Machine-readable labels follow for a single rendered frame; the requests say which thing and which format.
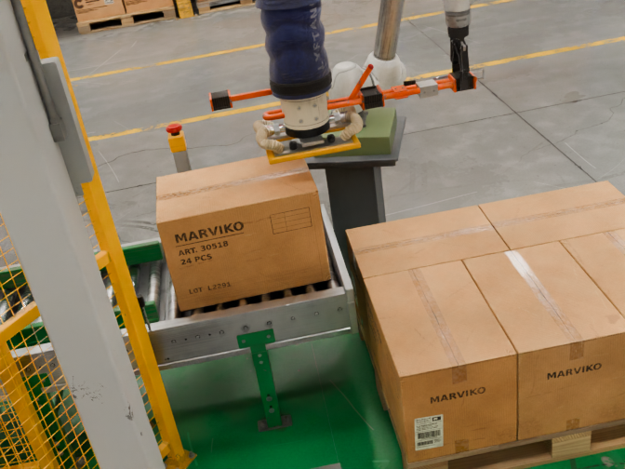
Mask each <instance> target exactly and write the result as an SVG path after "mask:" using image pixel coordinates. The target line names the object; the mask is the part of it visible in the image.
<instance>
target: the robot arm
mask: <svg viewBox="0 0 625 469"><path fill-rule="evenodd" d="M404 1H405V0H381V1H380V9H379V21H378V28H377V34H376V41H375V47H374V51H372V52H371V53H370V54H369V55H368V57H367V60H366V63H365V64H364V67H363V68H361V67H360V66H359V65H357V64H356V63H354V62H350V61H344V62H341V63H338V64H337V65H336V66H335V67H334V68H333V69H332V71H331V74H332V83H331V84H332V87H331V89H329V90H328V93H329V99H330V100H334V99H338V98H344V97H349V96H350V95H351V93H352V91H353V89H354V88H355V86H356V84H357V83H358V81H359V79H360V78H361V76H362V75H363V73H364V71H365V70H366V67H367V65H368V64H370V63H371V64H373V65H374V69H373V70H372V71H371V73H370V75H369V76H368V78H367V79H366V81H365V83H364V84H363V86H362V87H372V86H376V85H379V86H380V88H381V89H382V90H385V89H391V87H396V86H401V85H403V84H404V81H405V80H406V67H405V66H404V64H403V63H402V62H401V61H400V59H399V57H398V56H397V54H396V53H395V52H396V47H397V41H398V35H399V30H400V24H401V18H402V12H403V6H404ZM476 1H479V0H443V3H444V6H445V25H446V26H447V30H448V36H449V37H450V61H452V62H451V63H452V72H457V71H460V72H459V89H460V90H464V89H468V72H469V71H470V68H469V57H468V45H466V43H465V41H464V37H466V36H468V35H469V24H470V23H471V4H473V3H474V2H476ZM354 107H355V109H356V112H357V113H358V114H359V115H360V116H361V118H362V120H363V127H366V116H367V115H368V111H363V109H362V108H361V106H360V105H359V104H358V105H354Z"/></svg>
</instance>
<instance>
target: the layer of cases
mask: <svg viewBox="0 0 625 469"><path fill-rule="evenodd" d="M345 234H346V240H347V248H348V255H349V262H350V269H351V277H352V287H353V293H354V301H355V307H356V310H357V313H358V315H359V318H360V321H361V324H362V327H363V330H364V333H365V335H366V340H367V343H368V346H369V349H370V352H371V354H372V356H373V360H374V363H375V366H376V369H377V372H378V375H379V379H380V382H381V385H382V388H383V391H384V394H385V396H386V399H387V402H388V405H389V408H390V411H391V414H392V418H393V421H394V424H395V427H396V430H397V433H398V435H399V438H400V441H401V444H402V447H403V450H404V453H405V456H406V460H407V462H408V463H412V462H420V461H424V460H429V459H433V458H438V457H443V456H447V455H451V454H456V453H461V452H465V451H470V450H475V449H482V448H487V447H492V446H496V445H501V444H505V443H510V442H514V441H516V440H517V439H518V440H524V439H528V438H532V437H537V436H545V435H550V434H555V433H559V432H563V431H568V430H573V429H578V428H582V427H586V426H591V425H595V424H600V423H605V422H612V421H617V420H622V419H625V195H623V194H622V193H621V192H620V191H619V190H618V189H617V188H616V187H614V186H613V185H612V184H611V183H610V182H609V181H600V182H595V183H590V184H585V185H580V186H575V187H570V188H564V189H560V190H555V191H550V192H545V193H540V194H531V195H526V196H521V197H516V198H511V199H506V200H501V201H496V202H491V203H486V204H481V205H478V206H471V207H466V208H457V209H452V210H447V211H442V212H437V213H432V214H427V215H422V216H417V217H412V218H407V219H402V220H397V221H388V222H384V223H378V224H373V225H368V226H363V227H358V228H353V229H348V230H345Z"/></svg>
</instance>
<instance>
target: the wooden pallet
mask: <svg viewBox="0 0 625 469"><path fill-rule="evenodd" d="M356 314H357V322H358V329H359V335H360V338H361V341H363V340H365V342H366V347H367V350H368V352H369V355H370V358H371V361H372V364H373V367H374V370H375V377H376V385H377V390H378V393H379V398H380V401H381V404H382V406H383V409H384V410H388V412H389V415H390V418H391V421H392V426H393V429H394V432H395V434H396V437H397V440H398V443H399V446H400V449H401V451H402V458H403V467H404V469H525V468H529V467H534V466H538V465H542V464H547V463H552V462H559V461H564V460H569V459H574V458H577V457H582V456H587V455H592V454H596V453H600V452H605V451H610V450H614V449H622V448H625V419H622V420H617V421H612V422H605V423H600V424H595V425H591V426H586V427H582V428H578V429H573V430H568V431H563V432H559V433H555V434H550V435H542V436H537V437H532V438H528V439H524V440H518V439H517V440H516V441H514V442H510V443H505V444H501V445H496V446H492V447H487V448H482V449H475V450H470V451H465V452H461V453H456V454H451V455H447V456H443V457H438V458H433V459H429V460H424V461H420V462H412V463H408V462H407V460H406V456H405V453H404V450H403V447H402V444H401V441H400V438H399V435H398V433H397V430H396V427H395V424H394V421H393V418H392V414H391V411H390V408H389V405H388V402H387V399H386V396H385V394H384V391H383V388H382V385H381V382H380V379H379V375H378V372H377V369H376V366H375V363H374V360H373V356H372V354H371V352H370V349H369V346H368V343H367V340H366V335H365V333H364V330H363V327H362V324H361V321H360V318H359V315H358V313H357V310H356Z"/></svg>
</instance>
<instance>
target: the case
mask: <svg viewBox="0 0 625 469"><path fill-rule="evenodd" d="M156 225H157V229H158V233H159V235H160V239H161V243H162V246H163V250H164V253H165V256H166V263H167V266H168V270H169V272H170V276H171V280H172V283H173V287H174V290H175V293H176V297H177V301H178V304H179V308H180V311H181V312H183V311H188V310H192V309H196V308H201V307H205V306H209V305H214V304H218V303H223V302H230V301H235V300H240V299H243V298H248V297H253V296H257V295H261V294H266V293H270V292H275V291H279V290H283V289H288V288H295V287H300V286H305V285H309V284H313V283H318V282H322V281H327V280H330V279H331V275H330V269H329V262H328V257H327V250H326V238H325V231H324V225H323V219H322V212H321V206H320V199H319V193H318V189H317V187H316V185H315V182H314V180H313V176H312V174H311V172H310V170H309V168H308V166H307V163H306V161H305V158H302V159H297V160H292V161H287V162H282V163H277V164H271V165H270V164H269V161H268V157H267V155H265V156H261V157H256V158H251V159H247V160H242V161H237V162H232V163H228V164H223V165H218V166H214V167H205V168H200V169H196V170H191V171H185V172H181V173H176V174H171V175H166V176H162V177H157V178H156Z"/></svg>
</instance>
